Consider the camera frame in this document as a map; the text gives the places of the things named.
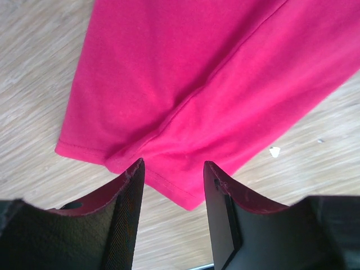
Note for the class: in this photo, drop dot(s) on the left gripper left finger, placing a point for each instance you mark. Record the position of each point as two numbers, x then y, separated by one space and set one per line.
96 231

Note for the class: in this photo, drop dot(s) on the pink red t shirt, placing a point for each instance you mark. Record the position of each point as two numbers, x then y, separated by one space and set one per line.
178 83

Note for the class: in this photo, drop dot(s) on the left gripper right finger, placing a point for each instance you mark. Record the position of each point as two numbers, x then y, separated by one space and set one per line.
251 231

